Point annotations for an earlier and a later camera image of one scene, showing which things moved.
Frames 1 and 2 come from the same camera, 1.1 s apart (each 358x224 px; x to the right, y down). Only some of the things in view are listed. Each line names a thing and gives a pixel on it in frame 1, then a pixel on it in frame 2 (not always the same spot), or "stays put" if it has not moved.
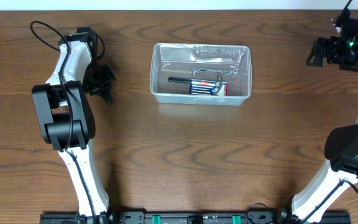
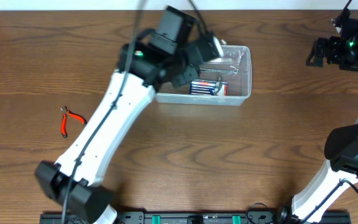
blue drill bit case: x=207 y=87 stays put
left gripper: x=92 y=88 to x=187 y=75
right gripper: x=335 y=43 stays put
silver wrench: x=233 y=71 stays put
